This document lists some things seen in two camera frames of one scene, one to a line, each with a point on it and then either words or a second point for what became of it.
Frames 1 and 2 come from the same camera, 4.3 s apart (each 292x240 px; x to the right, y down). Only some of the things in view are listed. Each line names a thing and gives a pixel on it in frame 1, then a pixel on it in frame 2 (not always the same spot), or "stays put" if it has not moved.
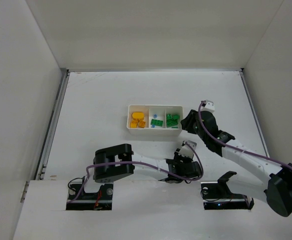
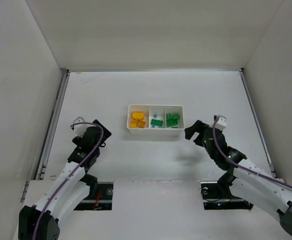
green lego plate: x=155 y=122 stays put
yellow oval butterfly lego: x=138 y=116 stays put
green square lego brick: x=176 y=117 stays put
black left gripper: x=176 y=166 → x=102 y=131
